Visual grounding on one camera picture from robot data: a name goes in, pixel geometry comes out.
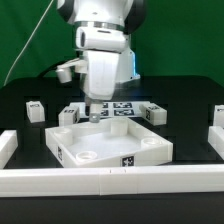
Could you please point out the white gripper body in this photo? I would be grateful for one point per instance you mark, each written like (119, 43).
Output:
(100, 78)

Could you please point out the white square table top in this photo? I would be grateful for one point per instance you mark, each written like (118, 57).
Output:
(113, 142)

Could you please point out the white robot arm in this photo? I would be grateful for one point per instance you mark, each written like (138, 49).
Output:
(102, 37)

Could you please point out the fiducial marker sheet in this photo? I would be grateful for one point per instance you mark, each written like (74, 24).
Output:
(113, 109)

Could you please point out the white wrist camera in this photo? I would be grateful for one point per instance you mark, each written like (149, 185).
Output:
(64, 71)

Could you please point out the white fence wall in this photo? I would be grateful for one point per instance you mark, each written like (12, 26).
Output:
(103, 181)

